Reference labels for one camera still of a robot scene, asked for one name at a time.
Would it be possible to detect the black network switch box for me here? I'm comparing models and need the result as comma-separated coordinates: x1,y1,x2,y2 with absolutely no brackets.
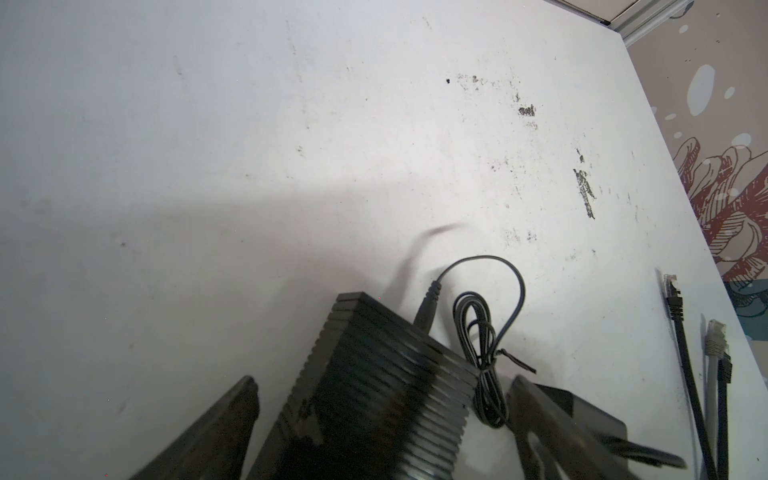
248,292,479,479

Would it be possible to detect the black ethernet cable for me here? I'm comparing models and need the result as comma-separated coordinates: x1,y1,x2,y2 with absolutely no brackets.
662,273,734,480

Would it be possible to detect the black power adapter with cord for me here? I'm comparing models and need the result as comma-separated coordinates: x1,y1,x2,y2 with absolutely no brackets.
451,258,687,479

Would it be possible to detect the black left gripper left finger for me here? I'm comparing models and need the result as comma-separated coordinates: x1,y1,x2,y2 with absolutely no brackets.
133,375,260,480

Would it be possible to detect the grey ethernet cable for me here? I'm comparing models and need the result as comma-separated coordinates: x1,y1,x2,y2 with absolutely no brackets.
703,319,730,480

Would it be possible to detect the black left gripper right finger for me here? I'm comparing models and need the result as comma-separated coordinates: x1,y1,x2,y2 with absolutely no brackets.
507,375,637,479

